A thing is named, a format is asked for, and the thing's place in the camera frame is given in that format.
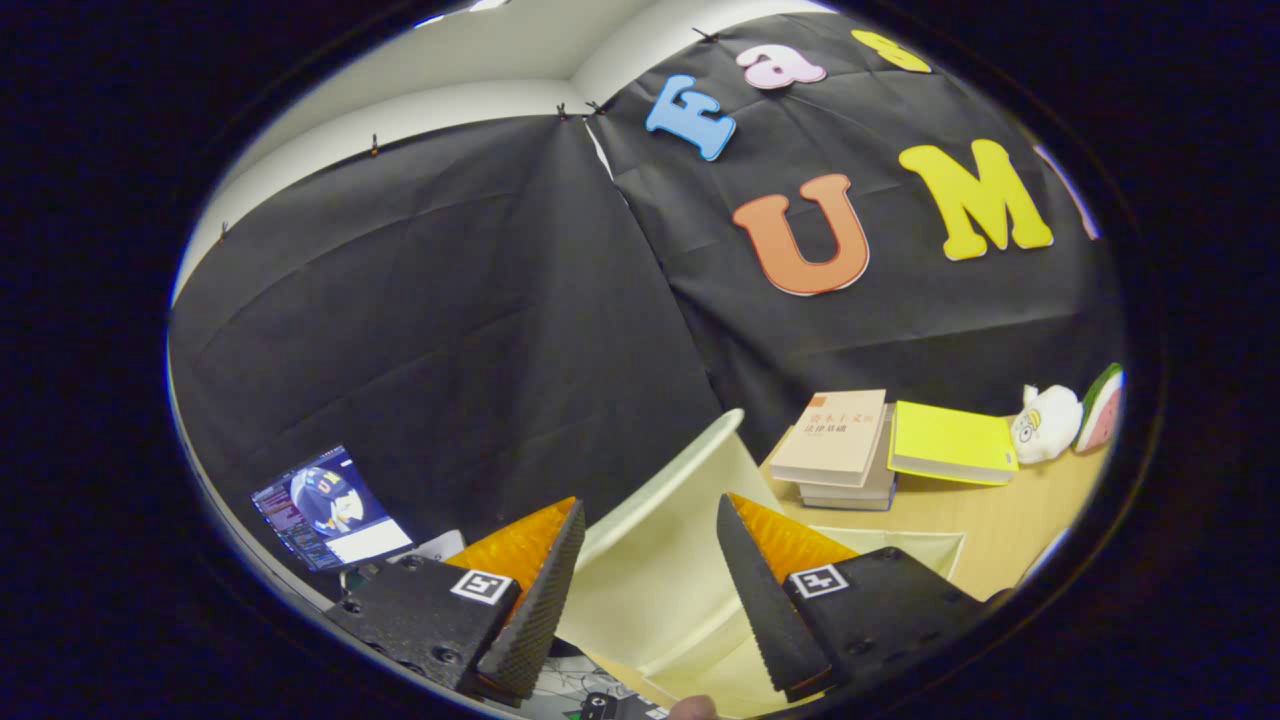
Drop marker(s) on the black backdrop cloth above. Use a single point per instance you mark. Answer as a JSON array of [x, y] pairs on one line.
[[450, 350]]

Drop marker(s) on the small black device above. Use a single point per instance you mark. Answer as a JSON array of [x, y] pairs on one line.
[[598, 706]]

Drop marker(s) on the white plush toy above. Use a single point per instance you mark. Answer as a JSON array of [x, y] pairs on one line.
[[1050, 425]]

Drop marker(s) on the watermelon slice plush toy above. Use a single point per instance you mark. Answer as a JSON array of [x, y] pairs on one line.
[[1103, 415]]

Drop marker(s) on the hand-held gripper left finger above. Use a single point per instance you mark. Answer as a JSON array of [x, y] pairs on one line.
[[545, 610]]

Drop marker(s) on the yellow book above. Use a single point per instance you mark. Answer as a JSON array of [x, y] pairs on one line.
[[950, 435]]

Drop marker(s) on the pale green fabric storage box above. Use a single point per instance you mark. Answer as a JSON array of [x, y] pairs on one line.
[[650, 570]]

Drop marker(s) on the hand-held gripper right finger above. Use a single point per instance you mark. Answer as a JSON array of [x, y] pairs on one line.
[[765, 610]]

